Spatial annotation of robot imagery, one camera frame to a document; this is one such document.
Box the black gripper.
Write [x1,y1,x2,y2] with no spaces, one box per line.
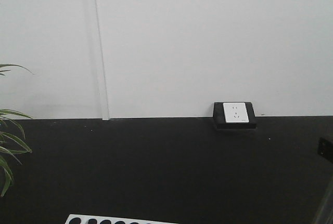
[317,137,333,161]

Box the black socket mounting box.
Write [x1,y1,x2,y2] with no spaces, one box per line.
[212,102,257,131]

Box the white rack with holes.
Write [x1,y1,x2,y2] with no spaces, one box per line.
[65,214,167,224]

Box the green potted plant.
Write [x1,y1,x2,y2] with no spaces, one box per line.
[0,64,35,197]

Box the white wall power socket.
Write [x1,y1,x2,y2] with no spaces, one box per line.
[223,102,249,123]

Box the white wall cable conduit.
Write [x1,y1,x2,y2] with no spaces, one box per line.
[91,0,111,121]

